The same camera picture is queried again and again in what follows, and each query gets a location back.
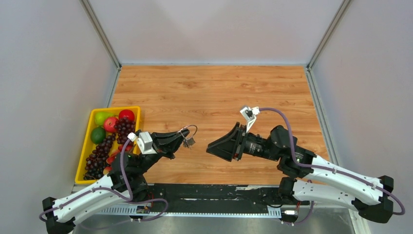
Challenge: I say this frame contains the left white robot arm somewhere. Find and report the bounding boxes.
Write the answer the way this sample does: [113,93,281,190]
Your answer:
[39,127,190,234]

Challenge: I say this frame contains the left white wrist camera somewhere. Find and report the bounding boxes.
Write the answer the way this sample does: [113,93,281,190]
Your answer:
[127,130,156,155]

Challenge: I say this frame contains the green pear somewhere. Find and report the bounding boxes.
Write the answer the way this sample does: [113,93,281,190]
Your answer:
[94,111,115,126]

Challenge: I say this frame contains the black headed silver key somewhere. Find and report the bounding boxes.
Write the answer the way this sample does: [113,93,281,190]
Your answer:
[183,137,195,149]

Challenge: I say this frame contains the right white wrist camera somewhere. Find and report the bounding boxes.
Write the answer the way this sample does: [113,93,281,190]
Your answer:
[240,105,260,133]

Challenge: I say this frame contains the silver keyring with keys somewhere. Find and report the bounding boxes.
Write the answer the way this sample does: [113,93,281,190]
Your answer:
[178,124,198,139]

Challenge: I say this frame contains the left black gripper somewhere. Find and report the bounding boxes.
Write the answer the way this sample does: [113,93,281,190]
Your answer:
[135,128,190,175]

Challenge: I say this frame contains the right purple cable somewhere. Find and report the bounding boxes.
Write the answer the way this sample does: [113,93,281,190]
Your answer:
[258,107,406,216]

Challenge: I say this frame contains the red yellow apple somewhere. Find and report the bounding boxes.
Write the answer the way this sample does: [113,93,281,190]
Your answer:
[103,117,118,133]

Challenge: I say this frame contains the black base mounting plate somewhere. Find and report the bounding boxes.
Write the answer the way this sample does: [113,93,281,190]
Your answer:
[133,183,299,216]

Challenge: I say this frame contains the upper dark grape bunch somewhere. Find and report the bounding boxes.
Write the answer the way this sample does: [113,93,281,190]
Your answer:
[115,117,136,145]

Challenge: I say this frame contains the dark grape bunch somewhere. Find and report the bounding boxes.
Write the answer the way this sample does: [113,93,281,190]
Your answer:
[115,117,136,145]
[83,133,116,180]

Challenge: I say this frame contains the red apple top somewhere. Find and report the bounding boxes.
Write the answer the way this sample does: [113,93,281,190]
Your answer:
[118,109,135,121]

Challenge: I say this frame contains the lower dark grape bunch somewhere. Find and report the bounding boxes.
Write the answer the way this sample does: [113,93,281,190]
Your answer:
[83,133,116,180]

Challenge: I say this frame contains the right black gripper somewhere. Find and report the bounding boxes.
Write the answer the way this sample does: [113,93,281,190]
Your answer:
[206,122,280,162]

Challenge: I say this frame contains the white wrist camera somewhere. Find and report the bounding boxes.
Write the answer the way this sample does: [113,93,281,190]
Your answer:
[240,105,260,133]
[127,130,156,155]

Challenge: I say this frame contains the small red fruits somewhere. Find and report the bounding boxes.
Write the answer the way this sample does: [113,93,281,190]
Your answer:
[103,145,123,175]

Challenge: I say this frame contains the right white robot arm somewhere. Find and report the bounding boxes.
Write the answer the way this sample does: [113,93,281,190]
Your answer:
[206,122,394,223]

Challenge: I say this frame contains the green lime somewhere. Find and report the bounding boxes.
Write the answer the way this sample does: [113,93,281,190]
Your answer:
[90,127,106,144]

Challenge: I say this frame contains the yellow plastic tray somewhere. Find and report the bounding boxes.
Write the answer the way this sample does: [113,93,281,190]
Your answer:
[75,106,141,185]

